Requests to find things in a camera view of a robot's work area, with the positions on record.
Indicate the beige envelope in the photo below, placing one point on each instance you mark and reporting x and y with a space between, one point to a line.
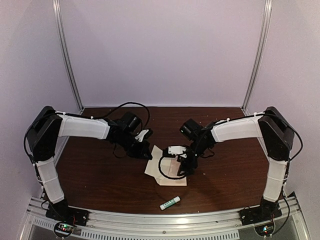
170 167

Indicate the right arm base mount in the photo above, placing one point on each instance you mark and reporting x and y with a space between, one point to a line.
261 213

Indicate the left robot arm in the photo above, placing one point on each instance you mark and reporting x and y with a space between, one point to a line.
41 138

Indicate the aluminium front rail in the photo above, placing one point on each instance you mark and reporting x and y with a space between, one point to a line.
104 225

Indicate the left aluminium frame post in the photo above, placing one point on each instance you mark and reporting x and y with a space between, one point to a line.
65 54

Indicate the right aluminium frame post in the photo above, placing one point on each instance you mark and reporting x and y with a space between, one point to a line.
263 36

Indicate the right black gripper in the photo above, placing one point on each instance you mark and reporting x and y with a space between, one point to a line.
184 166

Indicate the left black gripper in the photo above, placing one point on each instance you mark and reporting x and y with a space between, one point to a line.
140 153

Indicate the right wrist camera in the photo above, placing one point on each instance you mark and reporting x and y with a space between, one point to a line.
178 150

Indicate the cream letter paper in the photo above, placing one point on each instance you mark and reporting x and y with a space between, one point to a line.
152 167

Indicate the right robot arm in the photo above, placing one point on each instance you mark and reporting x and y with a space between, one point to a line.
269 125

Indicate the green white glue stick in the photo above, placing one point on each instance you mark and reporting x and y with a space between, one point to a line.
170 203

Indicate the aluminium frame post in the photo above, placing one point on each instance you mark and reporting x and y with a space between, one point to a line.
65 54
263 36

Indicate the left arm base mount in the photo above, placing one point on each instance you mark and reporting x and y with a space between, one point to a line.
61 211

